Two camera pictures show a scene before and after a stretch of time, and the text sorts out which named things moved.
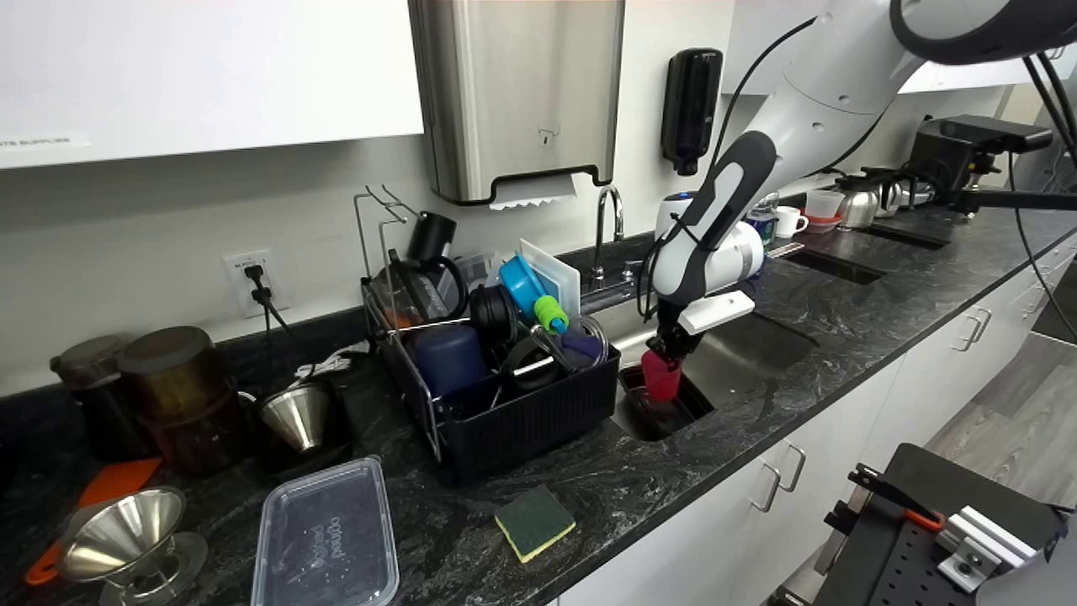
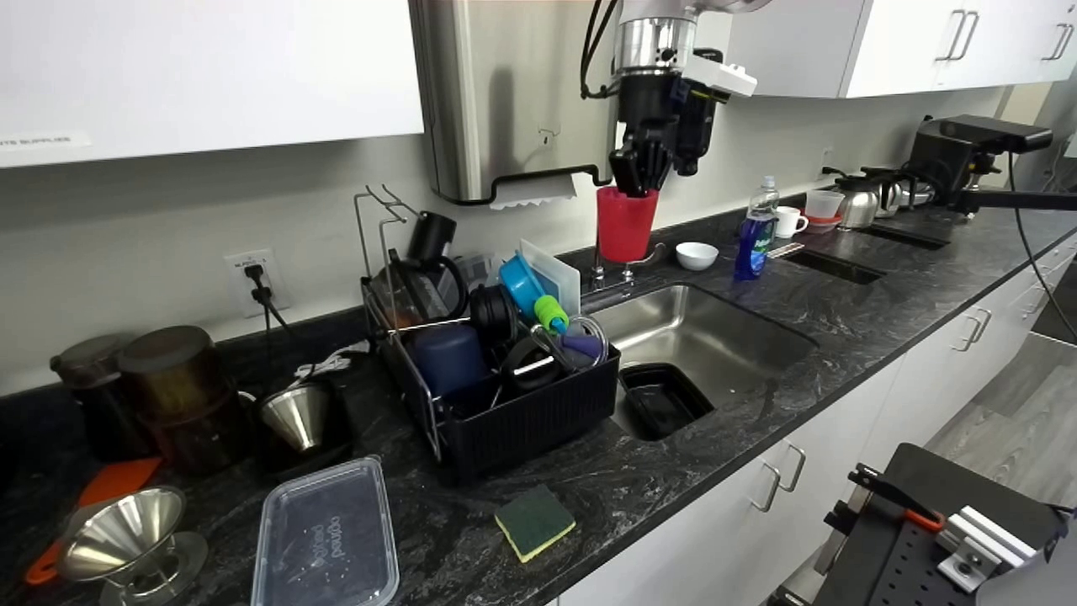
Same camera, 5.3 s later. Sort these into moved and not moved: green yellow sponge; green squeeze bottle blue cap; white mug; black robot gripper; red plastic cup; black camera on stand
Moved: black robot gripper; red plastic cup
Not moved: black camera on stand; white mug; green yellow sponge; green squeeze bottle blue cap
